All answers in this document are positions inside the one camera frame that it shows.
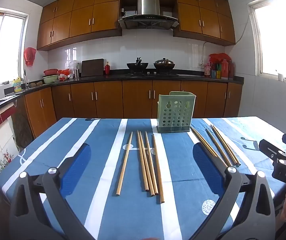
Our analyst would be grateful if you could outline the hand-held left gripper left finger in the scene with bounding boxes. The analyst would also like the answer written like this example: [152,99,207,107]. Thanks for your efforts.
[9,142,96,240]

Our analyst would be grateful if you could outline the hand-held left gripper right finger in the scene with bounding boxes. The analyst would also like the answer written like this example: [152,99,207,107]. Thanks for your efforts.
[192,142,276,240]

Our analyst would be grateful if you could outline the wooden chopstick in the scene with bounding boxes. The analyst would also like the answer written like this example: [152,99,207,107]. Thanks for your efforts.
[211,125,241,166]
[192,127,221,157]
[116,131,134,196]
[190,127,218,157]
[210,125,238,167]
[139,131,155,197]
[145,131,159,196]
[152,134,165,204]
[205,128,233,167]
[136,130,149,192]

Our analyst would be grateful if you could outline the green perforated utensil holder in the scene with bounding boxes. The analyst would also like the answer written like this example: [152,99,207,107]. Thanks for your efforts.
[156,91,197,133]

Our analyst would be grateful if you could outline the blue striped tablecloth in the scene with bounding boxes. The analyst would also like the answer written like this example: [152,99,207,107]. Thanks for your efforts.
[0,116,286,240]

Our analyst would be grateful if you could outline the wooden lower cabinets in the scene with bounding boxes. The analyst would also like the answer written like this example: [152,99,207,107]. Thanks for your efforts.
[15,80,243,140]

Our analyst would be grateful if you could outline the wooden cabinets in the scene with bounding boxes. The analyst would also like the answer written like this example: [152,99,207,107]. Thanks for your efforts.
[15,80,243,140]
[37,0,236,51]

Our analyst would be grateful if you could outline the orange red condiment bottle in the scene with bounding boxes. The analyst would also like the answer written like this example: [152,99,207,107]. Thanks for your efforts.
[221,59,229,80]

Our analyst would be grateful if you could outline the green basin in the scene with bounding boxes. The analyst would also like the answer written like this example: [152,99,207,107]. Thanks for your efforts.
[42,74,60,84]

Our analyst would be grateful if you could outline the black kitchen countertop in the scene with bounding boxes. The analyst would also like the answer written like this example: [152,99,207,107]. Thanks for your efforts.
[0,69,245,120]

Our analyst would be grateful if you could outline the dark cutting board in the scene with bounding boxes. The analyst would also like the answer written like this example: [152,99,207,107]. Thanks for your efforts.
[81,58,104,77]

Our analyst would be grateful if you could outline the red bag over condiments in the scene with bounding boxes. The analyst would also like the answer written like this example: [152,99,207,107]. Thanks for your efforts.
[209,53,231,65]

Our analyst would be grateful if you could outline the metal faucet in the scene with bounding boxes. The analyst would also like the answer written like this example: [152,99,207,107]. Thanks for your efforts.
[23,69,30,89]

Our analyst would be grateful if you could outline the gas stove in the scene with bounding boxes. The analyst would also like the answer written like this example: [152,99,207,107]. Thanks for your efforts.
[125,71,180,77]

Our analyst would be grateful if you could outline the black pot with lid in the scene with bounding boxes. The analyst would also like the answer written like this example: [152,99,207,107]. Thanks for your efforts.
[153,58,176,70]

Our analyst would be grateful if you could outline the black wok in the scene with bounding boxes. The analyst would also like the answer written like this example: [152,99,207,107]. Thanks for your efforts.
[126,57,149,70]

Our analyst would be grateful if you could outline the hanging red plastic bag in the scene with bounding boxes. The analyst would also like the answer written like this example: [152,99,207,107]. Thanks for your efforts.
[24,47,37,67]

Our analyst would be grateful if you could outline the sliding window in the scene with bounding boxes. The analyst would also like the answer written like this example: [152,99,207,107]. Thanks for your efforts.
[0,6,30,90]

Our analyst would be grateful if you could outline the wooden upper cabinets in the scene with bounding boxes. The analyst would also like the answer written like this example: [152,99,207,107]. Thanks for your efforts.
[37,0,236,51]

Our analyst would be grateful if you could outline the steel range hood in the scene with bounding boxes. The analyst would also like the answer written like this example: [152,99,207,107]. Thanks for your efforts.
[118,0,179,30]

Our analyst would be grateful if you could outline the window with white frame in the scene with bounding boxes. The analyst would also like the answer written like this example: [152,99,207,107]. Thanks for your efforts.
[247,0,286,85]

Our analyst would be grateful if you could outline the wall cable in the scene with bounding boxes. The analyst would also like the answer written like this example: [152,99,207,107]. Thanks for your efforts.
[201,41,208,65]

